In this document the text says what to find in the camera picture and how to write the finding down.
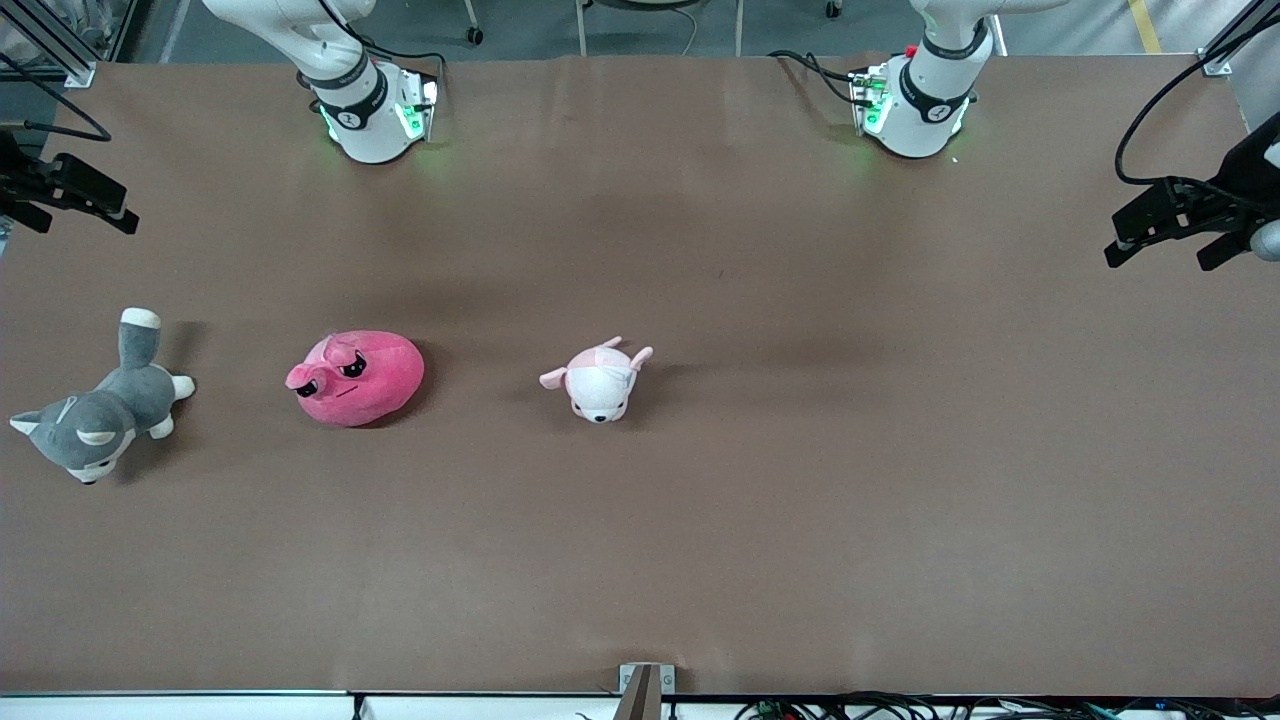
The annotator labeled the round pink plush toy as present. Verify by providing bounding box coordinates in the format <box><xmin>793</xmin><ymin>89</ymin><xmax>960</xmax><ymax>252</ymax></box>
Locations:
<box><xmin>285</xmin><ymin>330</ymin><xmax>426</xmax><ymax>429</ymax></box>

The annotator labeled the grey and white husky plush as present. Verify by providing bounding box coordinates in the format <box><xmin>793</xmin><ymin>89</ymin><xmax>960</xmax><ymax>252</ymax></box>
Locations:
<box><xmin>10</xmin><ymin>307</ymin><xmax>197</xmax><ymax>486</ymax></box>

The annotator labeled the white and pink dog plush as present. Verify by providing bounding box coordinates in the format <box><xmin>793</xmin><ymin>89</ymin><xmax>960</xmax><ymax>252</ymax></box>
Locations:
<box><xmin>539</xmin><ymin>337</ymin><xmax>655</xmax><ymax>424</ymax></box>

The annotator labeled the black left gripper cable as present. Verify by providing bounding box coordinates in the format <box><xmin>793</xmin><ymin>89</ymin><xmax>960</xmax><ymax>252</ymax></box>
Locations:
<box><xmin>1113</xmin><ymin>40</ymin><xmax>1247</xmax><ymax>191</ymax></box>

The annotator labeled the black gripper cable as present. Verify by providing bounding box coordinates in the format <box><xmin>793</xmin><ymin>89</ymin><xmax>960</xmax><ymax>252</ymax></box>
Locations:
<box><xmin>1113</xmin><ymin>40</ymin><xmax>1247</xmax><ymax>191</ymax></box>
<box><xmin>0</xmin><ymin>50</ymin><xmax>113</xmax><ymax>143</ymax></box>

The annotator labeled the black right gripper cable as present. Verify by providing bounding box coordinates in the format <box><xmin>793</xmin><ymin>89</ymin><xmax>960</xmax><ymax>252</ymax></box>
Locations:
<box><xmin>0</xmin><ymin>50</ymin><xmax>113</xmax><ymax>143</ymax></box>

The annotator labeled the aluminium frame post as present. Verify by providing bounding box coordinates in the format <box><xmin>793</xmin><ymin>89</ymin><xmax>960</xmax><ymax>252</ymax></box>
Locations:
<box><xmin>0</xmin><ymin>0</ymin><xmax>98</xmax><ymax>89</ymax></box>
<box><xmin>1200</xmin><ymin>0</ymin><xmax>1280</xmax><ymax>79</ymax></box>

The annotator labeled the black right arm base cable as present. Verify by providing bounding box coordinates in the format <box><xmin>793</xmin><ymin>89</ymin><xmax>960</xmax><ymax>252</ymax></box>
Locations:
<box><xmin>358</xmin><ymin>38</ymin><xmax>448</xmax><ymax>83</ymax></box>

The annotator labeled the black arm base cable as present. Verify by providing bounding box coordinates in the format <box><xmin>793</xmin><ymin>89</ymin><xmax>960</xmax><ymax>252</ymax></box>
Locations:
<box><xmin>768</xmin><ymin>48</ymin><xmax>863</xmax><ymax>107</ymax></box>
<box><xmin>358</xmin><ymin>38</ymin><xmax>448</xmax><ymax>83</ymax></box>

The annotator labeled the black left arm base cable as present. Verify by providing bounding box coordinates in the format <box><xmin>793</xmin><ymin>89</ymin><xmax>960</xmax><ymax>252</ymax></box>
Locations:
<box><xmin>768</xmin><ymin>48</ymin><xmax>863</xmax><ymax>107</ymax></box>

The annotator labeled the black cable bundle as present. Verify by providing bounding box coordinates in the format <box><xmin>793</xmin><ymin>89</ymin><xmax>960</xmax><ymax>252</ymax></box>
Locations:
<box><xmin>735</xmin><ymin>690</ymin><xmax>1280</xmax><ymax>720</ymax></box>

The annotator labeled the grey metal mounting bracket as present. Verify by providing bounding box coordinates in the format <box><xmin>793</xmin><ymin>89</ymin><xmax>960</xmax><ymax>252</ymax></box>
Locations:
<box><xmin>618</xmin><ymin>662</ymin><xmax>677</xmax><ymax>720</ymax></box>

